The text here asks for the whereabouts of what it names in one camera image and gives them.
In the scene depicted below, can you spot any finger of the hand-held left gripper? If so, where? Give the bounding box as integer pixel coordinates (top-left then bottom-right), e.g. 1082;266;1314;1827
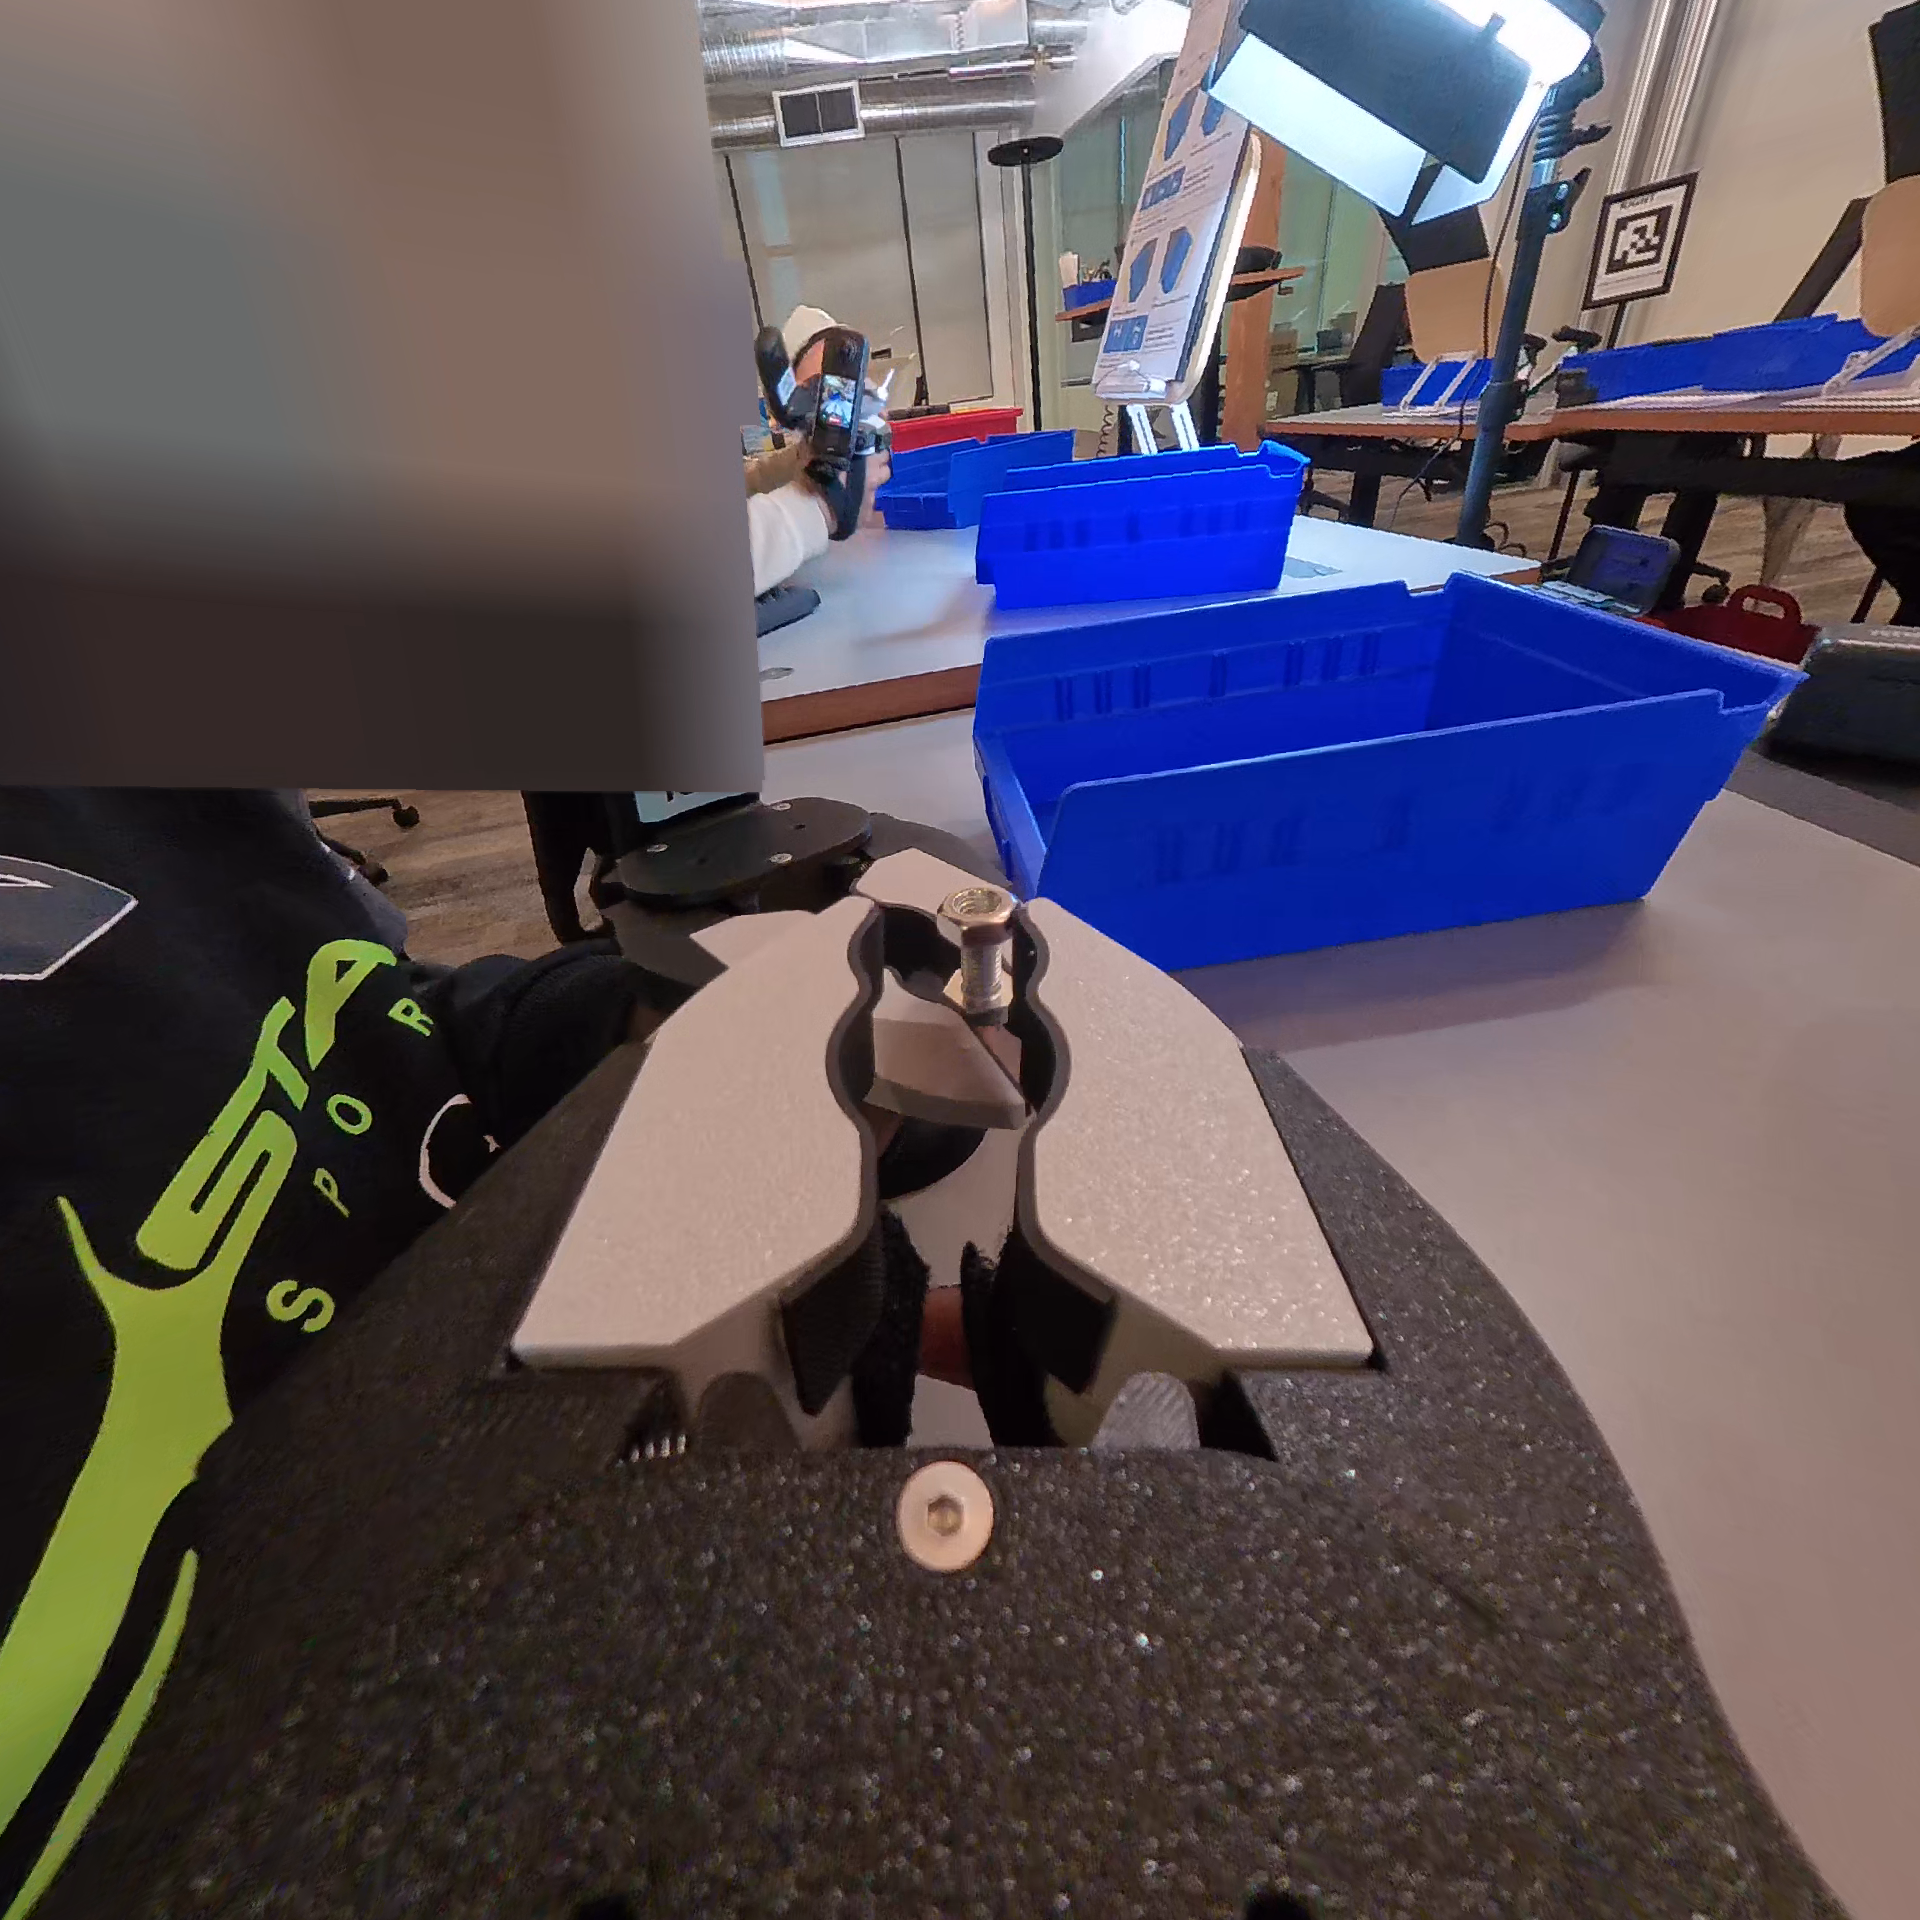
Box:
869;986;1043;1137
691;851;999;972

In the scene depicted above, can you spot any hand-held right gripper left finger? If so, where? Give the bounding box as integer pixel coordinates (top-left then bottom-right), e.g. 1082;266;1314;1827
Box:
514;897;936;1412

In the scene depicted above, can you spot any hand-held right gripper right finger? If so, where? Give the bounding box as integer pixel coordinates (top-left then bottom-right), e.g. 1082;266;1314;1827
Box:
984;897;1378;1412

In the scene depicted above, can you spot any blue plastic bin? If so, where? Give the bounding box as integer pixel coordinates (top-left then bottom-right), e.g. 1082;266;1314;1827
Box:
974;575;1806;972
1555;314;1885;410
878;431;1077;537
976;441;1316;615
1378;355;1504;415

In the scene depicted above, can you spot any black office chair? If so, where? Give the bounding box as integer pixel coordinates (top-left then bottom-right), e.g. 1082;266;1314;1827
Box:
302;792;426;889

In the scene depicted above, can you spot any black printed shirt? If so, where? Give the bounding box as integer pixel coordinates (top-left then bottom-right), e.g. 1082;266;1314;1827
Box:
0;787;656;1920

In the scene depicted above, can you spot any roll-up banner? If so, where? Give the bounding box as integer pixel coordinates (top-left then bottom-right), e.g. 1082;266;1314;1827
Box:
1091;0;1264;410

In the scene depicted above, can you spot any black floor lamp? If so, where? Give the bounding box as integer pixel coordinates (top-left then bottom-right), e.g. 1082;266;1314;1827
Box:
988;134;1069;436

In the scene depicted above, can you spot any dark blue bag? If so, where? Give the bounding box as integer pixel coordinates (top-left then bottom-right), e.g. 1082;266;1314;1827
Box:
1542;523;1684;619

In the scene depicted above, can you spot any red bag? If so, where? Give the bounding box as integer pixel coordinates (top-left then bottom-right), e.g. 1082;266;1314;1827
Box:
1667;583;1819;665

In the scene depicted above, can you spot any grey tool case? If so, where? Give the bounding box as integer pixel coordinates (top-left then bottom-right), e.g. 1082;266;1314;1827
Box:
1765;624;1920;778

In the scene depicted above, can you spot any long wooden desk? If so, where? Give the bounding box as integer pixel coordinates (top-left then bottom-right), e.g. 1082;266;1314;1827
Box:
1261;384;1920;618

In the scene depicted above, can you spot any studio light on stand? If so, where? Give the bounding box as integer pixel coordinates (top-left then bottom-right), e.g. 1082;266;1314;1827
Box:
1199;0;1614;551

